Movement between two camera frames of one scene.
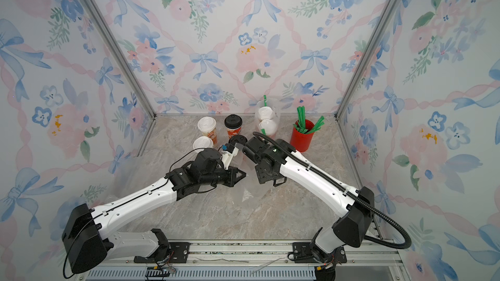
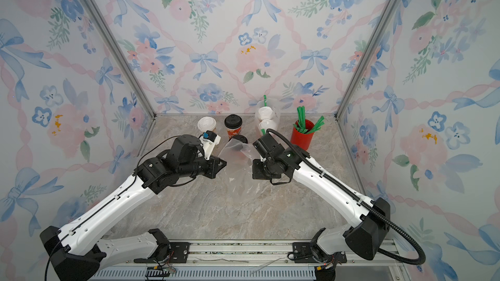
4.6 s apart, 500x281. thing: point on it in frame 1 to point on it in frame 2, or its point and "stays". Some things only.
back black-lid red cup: (233, 123) stays
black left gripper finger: (232, 179) to (215, 164)
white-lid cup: (267, 114) stays
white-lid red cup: (265, 112) stays
